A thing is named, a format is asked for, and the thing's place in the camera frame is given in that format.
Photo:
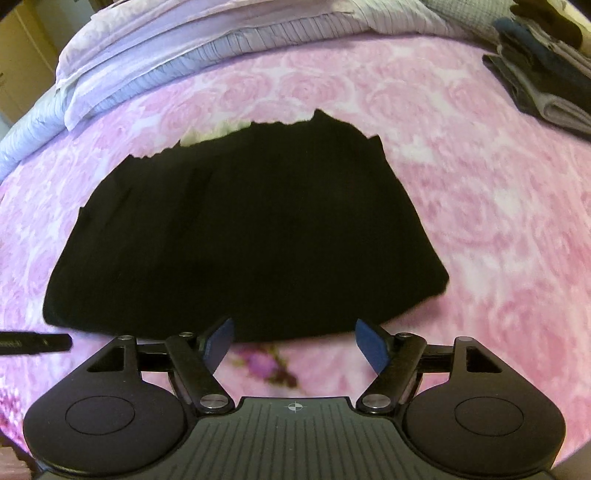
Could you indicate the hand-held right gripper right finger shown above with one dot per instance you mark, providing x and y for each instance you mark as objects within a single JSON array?
[{"x": 374, "y": 346}]

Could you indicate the lilac folded sheet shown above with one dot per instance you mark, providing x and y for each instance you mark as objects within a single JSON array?
[{"x": 152, "y": 32}]

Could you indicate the blue-grey ribbed quilt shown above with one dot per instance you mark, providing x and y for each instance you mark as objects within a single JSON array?
[{"x": 138, "y": 69}]

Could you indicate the pink rose printed blanket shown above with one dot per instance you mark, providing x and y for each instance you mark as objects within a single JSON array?
[{"x": 485, "y": 221}]

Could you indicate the beige cabinet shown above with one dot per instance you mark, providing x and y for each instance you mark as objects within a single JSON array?
[{"x": 23, "y": 60}]

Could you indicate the black skirt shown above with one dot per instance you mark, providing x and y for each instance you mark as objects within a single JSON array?
[{"x": 249, "y": 240}]

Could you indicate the folded grey garment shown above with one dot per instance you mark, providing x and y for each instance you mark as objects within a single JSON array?
[{"x": 549, "y": 108}]

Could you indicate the grey waffle blanket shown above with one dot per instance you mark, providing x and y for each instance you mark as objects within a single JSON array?
[{"x": 461, "y": 16}]

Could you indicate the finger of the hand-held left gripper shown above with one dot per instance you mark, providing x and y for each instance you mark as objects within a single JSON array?
[{"x": 41, "y": 344}]

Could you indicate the folded black garment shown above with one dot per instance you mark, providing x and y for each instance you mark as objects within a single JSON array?
[{"x": 561, "y": 18}]

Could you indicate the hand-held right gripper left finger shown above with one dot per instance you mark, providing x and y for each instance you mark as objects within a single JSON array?
[{"x": 219, "y": 344}]

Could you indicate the folded dark blue garment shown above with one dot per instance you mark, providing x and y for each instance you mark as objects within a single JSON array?
[{"x": 540, "y": 50}]

